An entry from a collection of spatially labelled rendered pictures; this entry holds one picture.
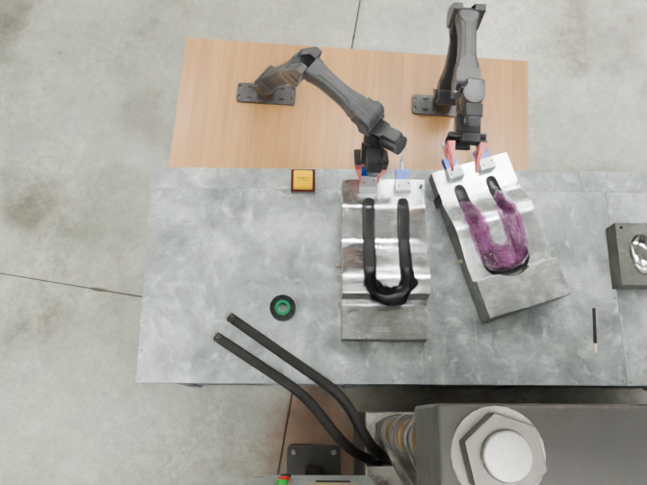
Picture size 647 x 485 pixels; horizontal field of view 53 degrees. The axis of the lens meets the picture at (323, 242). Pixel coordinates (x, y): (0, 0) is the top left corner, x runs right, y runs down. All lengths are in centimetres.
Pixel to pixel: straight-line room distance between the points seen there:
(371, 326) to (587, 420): 119
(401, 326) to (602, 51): 204
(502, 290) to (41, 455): 199
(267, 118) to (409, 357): 92
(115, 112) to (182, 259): 132
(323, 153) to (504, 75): 69
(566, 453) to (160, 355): 145
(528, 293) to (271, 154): 93
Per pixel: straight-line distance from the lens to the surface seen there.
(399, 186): 206
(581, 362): 219
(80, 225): 314
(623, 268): 222
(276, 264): 209
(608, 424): 90
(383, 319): 200
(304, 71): 185
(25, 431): 308
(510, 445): 81
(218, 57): 239
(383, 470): 206
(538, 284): 207
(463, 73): 188
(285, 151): 221
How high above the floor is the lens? 283
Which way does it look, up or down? 75 degrees down
